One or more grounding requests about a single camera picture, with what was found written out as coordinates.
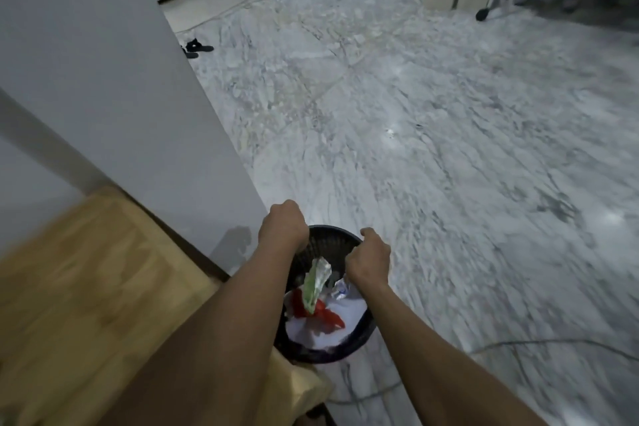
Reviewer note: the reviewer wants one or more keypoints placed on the crumpled silver foil wrapper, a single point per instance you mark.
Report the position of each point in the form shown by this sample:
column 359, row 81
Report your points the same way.
column 340, row 287

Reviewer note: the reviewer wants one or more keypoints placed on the person's right forearm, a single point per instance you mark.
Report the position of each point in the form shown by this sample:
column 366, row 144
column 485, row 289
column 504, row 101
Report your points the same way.
column 429, row 365

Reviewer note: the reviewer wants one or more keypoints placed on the green and silver wrapper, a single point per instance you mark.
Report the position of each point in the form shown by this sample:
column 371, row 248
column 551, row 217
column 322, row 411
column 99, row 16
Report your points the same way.
column 315, row 283

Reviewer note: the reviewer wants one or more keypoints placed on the person's left forearm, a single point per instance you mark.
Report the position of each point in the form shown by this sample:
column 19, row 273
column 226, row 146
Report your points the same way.
column 219, row 341

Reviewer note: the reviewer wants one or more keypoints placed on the person's right fingers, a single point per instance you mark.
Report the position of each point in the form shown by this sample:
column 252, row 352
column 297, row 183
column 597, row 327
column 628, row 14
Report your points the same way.
column 355, row 261

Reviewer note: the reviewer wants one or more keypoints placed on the crumpled white paper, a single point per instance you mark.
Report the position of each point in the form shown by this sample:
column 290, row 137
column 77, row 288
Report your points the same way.
column 344, row 313

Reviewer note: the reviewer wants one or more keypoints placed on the beige garment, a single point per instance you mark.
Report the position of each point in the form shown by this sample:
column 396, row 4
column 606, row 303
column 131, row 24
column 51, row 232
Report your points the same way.
column 294, row 385

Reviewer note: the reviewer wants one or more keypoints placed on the person's left hand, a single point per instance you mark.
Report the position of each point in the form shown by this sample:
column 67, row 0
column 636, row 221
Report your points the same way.
column 282, row 226

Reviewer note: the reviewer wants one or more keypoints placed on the person's right hand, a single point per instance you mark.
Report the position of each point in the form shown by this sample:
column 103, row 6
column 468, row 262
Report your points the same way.
column 372, row 261

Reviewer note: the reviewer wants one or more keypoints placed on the black sandal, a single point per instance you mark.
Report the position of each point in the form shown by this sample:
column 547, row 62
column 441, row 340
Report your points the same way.
column 199, row 46
column 189, row 54

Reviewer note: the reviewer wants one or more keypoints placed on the person's left fingers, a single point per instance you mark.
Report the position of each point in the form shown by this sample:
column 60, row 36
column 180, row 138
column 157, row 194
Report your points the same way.
column 302, row 235

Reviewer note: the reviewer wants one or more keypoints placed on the light wooden table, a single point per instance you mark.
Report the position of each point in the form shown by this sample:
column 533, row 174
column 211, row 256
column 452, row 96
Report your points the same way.
column 85, row 291

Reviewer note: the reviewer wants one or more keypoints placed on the black mesh waste bin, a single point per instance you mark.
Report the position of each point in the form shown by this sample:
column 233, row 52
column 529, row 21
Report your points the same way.
column 324, row 346

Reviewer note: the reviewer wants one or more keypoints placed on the red plastic wrapper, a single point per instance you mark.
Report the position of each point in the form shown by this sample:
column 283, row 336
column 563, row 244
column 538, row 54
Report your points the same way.
column 327, row 317

